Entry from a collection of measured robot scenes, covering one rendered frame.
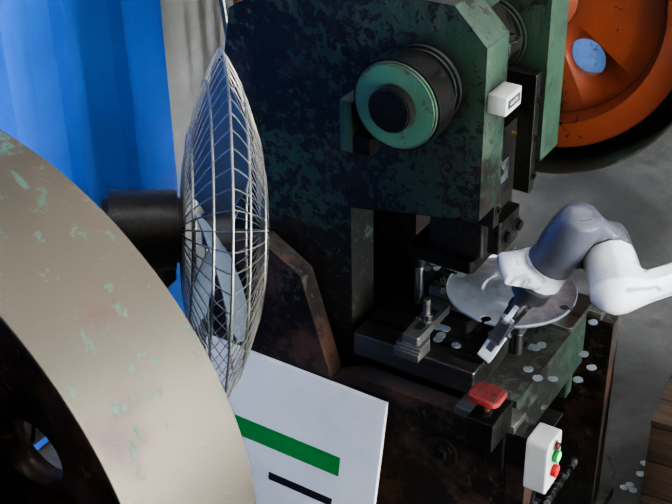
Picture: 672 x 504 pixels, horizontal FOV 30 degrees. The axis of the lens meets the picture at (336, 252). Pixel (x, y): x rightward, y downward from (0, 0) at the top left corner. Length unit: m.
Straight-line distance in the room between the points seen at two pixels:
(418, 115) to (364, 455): 0.89
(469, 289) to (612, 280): 0.65
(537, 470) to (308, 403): 0.56
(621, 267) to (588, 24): 0.82
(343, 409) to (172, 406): 1.55
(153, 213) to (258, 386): 1.07
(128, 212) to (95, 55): 1.44
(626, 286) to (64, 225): 1.17
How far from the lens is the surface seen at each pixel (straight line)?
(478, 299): 2.79
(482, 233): 2.69
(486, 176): 2.50
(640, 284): 2.24
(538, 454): 2.67
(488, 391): 2.56
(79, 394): 1.26
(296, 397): 2.92
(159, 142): 3.67
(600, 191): 4.87
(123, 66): 3.44
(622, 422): 3.73
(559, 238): 2.24
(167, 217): 1.97
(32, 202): 1.35
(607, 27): 2.89
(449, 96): 2.35
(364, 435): 2.85
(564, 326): 2.73
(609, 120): 2.92
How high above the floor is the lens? 2.34
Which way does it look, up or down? 32 degrees down
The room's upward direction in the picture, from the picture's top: 1 degrees counter-clockwise
